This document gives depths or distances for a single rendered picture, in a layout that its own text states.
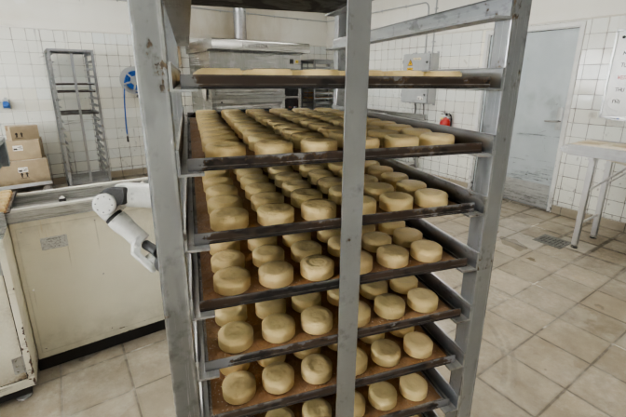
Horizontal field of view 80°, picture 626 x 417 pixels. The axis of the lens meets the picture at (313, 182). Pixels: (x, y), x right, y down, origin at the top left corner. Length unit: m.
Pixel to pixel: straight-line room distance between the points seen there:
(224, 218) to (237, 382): 0.27
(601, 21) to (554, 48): 0.47
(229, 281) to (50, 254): 1.82
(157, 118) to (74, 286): 2.00
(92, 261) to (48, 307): 0.30
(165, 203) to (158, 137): 0.07
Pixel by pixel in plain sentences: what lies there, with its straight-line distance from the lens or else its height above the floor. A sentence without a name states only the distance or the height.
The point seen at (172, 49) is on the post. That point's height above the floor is 1.57.
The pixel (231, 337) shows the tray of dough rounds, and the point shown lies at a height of 1.15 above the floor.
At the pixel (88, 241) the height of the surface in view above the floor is 0.68.
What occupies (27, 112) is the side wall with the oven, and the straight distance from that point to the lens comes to 6.38.
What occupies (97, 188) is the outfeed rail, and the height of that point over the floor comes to 0.88.
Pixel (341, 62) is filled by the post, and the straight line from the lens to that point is 1.11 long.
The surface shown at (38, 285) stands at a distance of 2.36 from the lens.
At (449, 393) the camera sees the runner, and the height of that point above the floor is 0.96.
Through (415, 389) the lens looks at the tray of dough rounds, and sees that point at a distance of 0.78.
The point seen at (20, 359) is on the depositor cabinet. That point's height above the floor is 0.24.
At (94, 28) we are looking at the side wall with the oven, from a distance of 6.42.
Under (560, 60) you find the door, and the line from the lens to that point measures 5.09.
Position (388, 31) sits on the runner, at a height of 1.59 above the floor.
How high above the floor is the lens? 1.50
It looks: 16 degrees down
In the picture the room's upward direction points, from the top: straight up
